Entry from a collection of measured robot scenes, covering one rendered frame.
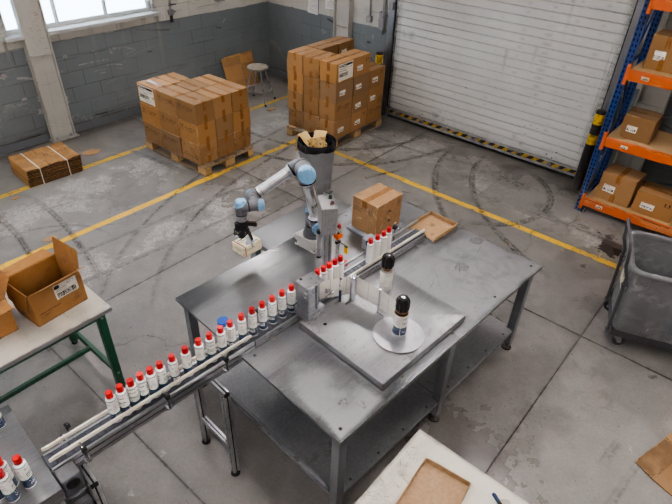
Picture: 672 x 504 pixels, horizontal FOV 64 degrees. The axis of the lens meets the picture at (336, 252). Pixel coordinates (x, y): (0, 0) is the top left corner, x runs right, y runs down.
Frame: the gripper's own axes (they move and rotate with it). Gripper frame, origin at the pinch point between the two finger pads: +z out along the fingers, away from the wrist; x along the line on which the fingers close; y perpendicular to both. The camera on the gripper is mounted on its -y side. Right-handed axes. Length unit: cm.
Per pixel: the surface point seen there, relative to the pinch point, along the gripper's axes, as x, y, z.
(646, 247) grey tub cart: 205, -246, 38
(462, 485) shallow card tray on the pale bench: 199, 46, 20
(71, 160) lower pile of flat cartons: -370, -46, 83
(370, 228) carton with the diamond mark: 43, -84, 11
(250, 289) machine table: 22.5, 18.8, 17.2
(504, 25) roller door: -50, -466, -50
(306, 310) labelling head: 75, 20, 3
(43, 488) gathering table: 62, 175, 9
